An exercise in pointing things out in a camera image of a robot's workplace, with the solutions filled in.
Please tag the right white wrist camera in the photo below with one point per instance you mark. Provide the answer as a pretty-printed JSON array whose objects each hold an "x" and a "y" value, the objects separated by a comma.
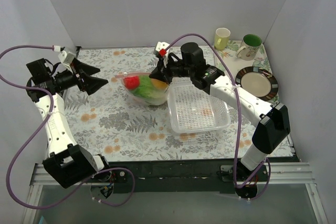
[{"x": 161, "y": 49}]

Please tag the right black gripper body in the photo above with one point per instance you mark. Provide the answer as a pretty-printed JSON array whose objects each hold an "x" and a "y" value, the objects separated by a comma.
[{"x": 163, "y": 71}]

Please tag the green fake lettuce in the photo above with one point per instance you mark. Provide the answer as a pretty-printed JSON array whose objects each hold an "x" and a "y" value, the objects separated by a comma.
[{"x": 146, "y": 90}]

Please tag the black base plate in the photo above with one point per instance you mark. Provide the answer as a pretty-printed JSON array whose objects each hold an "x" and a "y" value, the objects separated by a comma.
[{"x": 182, "y": 176}]

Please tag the clear zip top bag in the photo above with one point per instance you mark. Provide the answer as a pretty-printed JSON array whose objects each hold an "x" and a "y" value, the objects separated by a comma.
[{"x": 154, "y": 102}]

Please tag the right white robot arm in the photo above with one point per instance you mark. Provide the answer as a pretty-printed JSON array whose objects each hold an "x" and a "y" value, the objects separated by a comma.
[{"x": 271, "y": 121}]

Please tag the floral serving tray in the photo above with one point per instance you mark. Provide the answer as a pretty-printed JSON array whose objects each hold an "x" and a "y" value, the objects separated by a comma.
[{"x": 235, "y": 64}]

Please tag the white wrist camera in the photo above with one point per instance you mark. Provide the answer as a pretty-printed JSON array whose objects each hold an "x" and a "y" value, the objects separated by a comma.
[
  {"x": 66, "y": 58},
  {"x": 161, "y": 49}
]

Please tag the yellow green mug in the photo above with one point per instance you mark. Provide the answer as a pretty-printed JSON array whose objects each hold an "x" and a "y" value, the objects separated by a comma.
[{"x": 221, "y": 38}]

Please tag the orange fake fruit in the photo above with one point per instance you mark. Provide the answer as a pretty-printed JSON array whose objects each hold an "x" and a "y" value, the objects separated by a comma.
[{"x": 160, "y": 85}]

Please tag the white plastic basket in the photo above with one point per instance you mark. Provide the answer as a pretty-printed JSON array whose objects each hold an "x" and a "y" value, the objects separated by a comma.
[{"x": 194, "y": 111}]

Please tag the green interior floral mug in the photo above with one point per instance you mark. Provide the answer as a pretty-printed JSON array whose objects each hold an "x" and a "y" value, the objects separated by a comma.
[{"x": 249, "y": 47}]

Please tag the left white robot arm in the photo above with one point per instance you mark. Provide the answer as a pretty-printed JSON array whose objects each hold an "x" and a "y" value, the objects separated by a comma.
[{"x": 67, "y": 162}]

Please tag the striped rim ceramic plate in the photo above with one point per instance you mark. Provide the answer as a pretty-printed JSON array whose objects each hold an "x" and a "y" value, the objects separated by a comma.
[{"x": 258, "y": 81}]

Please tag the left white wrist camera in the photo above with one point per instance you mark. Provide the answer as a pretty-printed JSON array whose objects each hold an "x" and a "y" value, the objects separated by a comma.
[{"x": 66, "y": 58}]

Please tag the floral table mat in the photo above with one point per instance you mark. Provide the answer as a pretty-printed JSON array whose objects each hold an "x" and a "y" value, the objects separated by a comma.
[{"x": 111, "y": 123}]

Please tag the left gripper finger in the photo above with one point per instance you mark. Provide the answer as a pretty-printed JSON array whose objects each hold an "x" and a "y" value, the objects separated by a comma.
[
  {"x": 93, "y": 84},
  {"x": 80, "y": 69}
]

